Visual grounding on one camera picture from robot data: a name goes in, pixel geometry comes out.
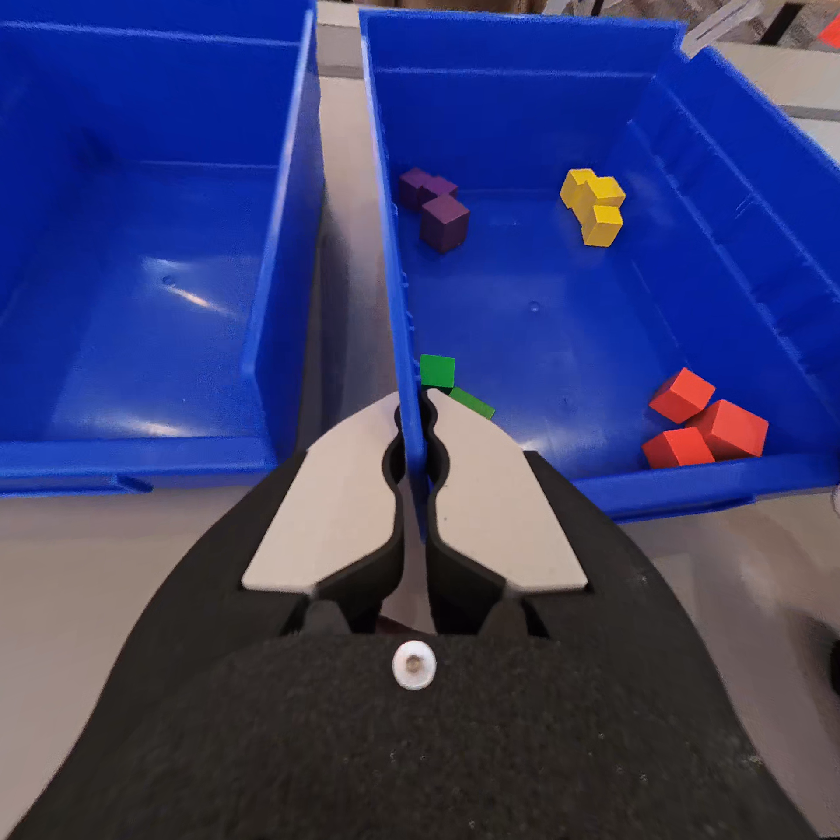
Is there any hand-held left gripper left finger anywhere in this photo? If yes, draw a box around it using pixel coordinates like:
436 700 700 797
241 392 404 598

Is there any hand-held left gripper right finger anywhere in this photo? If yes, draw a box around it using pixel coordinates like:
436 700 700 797
423 388 589 598

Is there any blue plastic bin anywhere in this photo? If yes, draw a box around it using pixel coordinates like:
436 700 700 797
0 0 326 498
359 8 840 526

